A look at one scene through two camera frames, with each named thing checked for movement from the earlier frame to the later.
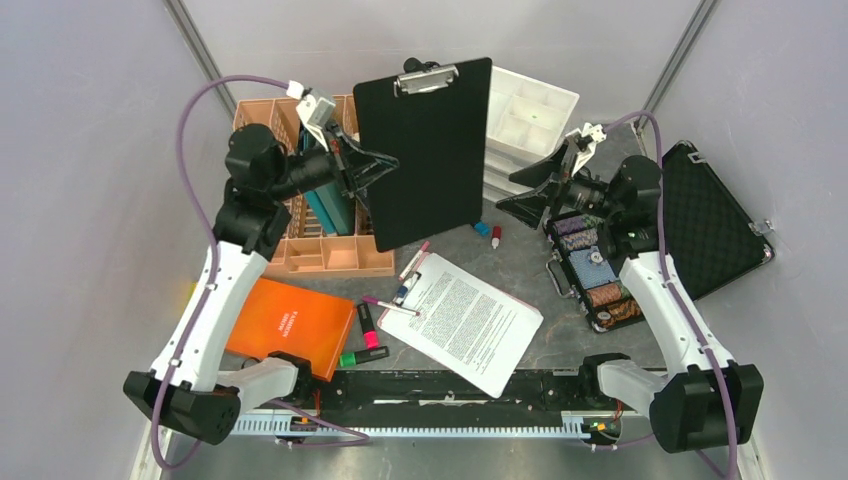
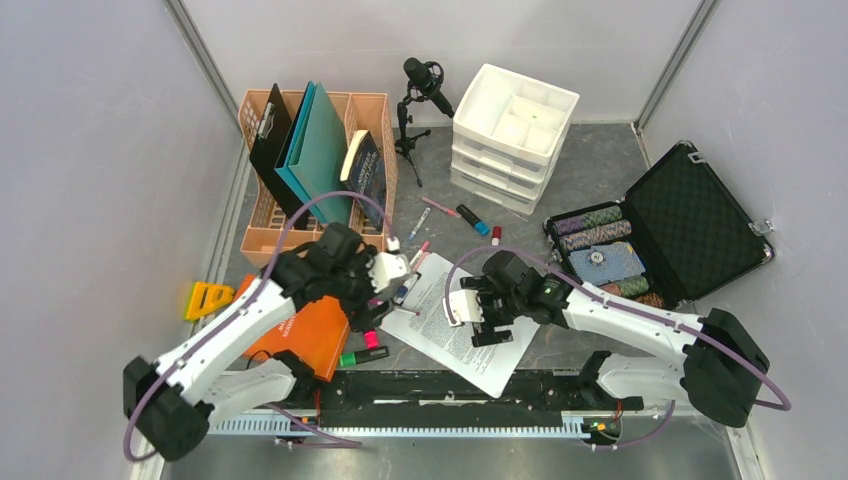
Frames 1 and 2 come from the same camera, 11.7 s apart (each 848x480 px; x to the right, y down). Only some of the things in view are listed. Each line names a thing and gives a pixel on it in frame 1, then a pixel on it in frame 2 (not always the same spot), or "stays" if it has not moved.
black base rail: (424, 392) stays
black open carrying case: (708, 236) stays
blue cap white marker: (402, 290) stays
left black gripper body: (334, 169) -> (354, 288)
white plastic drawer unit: (525, 122) stays
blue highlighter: (483, 228) stays
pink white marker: (410, 267) stays
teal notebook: (330, 205) -> (282, 166)
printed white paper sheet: (475, 329) stays
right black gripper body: (567, 180) -> (498, 310)
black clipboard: (433, 123) -> (264, 158)
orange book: (284, 318) stays
